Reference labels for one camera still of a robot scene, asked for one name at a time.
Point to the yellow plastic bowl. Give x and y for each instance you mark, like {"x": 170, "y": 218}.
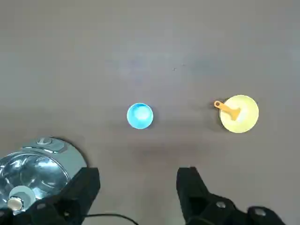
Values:
{"x": 248, "y": 117}

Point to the steel electric pot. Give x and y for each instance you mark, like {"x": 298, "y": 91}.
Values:
{"x": 77, "y": 159}

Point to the glass pot lid with knob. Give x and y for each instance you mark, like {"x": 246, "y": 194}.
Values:
{"x": 42, "y": 173}

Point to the blue plastic cup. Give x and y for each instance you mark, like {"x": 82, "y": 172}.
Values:
{"x": 140, "y": 116}

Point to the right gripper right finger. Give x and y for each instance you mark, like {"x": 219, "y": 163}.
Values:
{"x": 192, "y": 187}

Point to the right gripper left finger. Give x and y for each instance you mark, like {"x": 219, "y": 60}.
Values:
{"x": 77, "y": 187}

